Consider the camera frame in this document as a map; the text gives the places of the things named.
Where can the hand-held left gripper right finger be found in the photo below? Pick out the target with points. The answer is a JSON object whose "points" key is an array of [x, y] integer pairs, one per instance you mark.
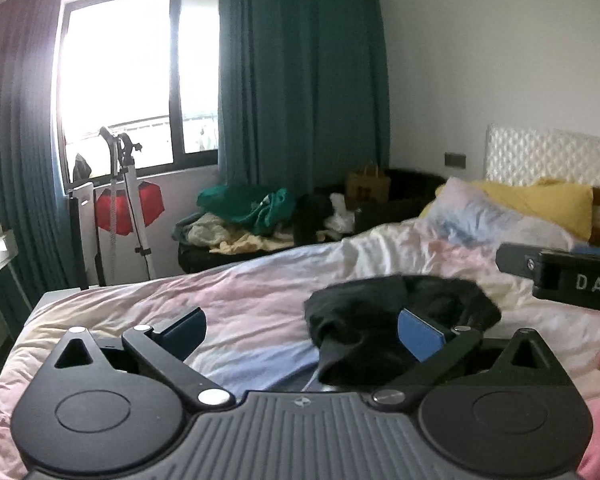
{"points": [[420, 332]]}

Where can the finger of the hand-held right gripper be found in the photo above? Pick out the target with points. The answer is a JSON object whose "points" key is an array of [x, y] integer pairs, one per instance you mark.
{"points": [[515, 260]]}

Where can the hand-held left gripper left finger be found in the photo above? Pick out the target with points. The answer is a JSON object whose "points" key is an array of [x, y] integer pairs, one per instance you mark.
{"points": [[185, 332]]}

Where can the black pants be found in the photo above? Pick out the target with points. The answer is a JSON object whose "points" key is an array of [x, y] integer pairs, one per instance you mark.
{"points": [[370, 310]]}

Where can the pale yellow clothes pile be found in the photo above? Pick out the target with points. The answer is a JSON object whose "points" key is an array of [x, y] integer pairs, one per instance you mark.
{"points": [[205, 230]]}

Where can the blue cloth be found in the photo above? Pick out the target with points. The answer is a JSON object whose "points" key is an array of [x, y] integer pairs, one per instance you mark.
{"points": [[587, 248]]}

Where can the pastel pillow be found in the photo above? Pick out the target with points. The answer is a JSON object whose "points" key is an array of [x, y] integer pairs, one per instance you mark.
{"points": [[480, 210]]}

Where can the pastel bed duvet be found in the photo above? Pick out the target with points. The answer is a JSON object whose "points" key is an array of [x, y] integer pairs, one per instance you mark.
{"points": [[230, 290]]}

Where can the yellow pillow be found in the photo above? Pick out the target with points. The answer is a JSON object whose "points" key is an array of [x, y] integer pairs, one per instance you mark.
{"points": [[555, 200]]}

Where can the white quilted headboard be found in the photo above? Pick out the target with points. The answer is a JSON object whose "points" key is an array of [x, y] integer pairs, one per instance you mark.
{"points": [[545, 155]]}

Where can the black sofa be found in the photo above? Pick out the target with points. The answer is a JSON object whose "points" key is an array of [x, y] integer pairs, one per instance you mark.
{"points": [[410, 190]]}

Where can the green cloth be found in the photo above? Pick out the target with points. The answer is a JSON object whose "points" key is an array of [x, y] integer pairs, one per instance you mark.
{"points": [[230, 202]]}

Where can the white plastic bag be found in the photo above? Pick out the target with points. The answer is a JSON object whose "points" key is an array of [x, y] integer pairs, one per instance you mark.
{"points": [[340, 215]]}

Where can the black upright roll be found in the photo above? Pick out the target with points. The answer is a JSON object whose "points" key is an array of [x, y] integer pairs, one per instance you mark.
{"points": [[75, 240]]}

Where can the brown paper bag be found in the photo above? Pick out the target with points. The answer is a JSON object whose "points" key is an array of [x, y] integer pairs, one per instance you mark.
{"points": [[367, 185]]}

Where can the black garment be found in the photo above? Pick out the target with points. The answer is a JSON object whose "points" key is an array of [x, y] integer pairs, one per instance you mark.
{"points": [[310, 215]]}

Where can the small dark cloth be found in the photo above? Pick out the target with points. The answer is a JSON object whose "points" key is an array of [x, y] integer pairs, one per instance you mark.
{"points": [[81, 166]]}

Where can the grey-blue curtain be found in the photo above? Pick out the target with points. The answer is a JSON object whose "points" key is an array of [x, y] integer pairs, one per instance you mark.
{"points": [[20, 135]]}

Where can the window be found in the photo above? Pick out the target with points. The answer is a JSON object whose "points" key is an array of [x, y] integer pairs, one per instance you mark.
{"points": [[120, 60]]}

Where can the teal curtain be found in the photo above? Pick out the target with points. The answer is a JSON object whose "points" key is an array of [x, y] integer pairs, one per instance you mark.
{"points": [[300, 70]]}

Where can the white camera tripod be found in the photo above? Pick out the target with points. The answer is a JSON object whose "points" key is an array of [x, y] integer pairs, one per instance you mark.
{"points": [[140, 230]]}

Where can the grey wall switch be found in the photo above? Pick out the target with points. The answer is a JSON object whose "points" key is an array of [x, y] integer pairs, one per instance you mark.
{"points": [[455, 160]]}

